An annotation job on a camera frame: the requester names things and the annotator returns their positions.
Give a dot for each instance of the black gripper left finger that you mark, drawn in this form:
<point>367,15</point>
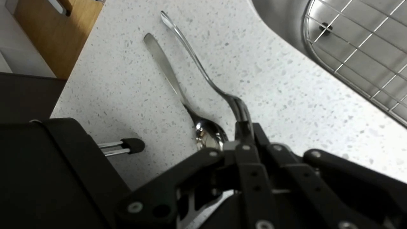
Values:
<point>232,183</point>

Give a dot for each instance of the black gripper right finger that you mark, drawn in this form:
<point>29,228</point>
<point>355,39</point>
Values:
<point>319,190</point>

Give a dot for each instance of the silver spoon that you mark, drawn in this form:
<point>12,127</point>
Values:
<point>207,134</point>

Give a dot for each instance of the silver fork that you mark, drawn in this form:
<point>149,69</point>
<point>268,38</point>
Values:
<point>235,103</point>

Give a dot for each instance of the metal sink grid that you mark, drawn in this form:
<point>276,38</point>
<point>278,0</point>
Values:
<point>363,43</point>

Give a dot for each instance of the wooden cabinet front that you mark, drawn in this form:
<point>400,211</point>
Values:
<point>58,29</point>

